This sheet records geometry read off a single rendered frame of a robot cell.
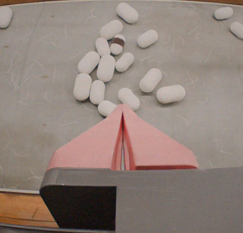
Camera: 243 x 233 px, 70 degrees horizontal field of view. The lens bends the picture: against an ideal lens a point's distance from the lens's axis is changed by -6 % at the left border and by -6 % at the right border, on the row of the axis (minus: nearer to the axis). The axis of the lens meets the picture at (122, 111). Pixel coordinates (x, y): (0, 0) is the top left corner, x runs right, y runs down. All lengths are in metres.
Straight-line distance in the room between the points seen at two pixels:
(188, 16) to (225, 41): 0.07
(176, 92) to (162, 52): 0.07
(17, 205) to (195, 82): 0.28
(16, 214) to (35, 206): 0.02
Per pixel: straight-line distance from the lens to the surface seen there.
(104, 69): 0.24
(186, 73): 0.28
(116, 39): 0.27
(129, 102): 0.23
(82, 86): 0.24
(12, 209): 0.26
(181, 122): 0.25
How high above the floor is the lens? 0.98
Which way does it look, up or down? 76 degrees down
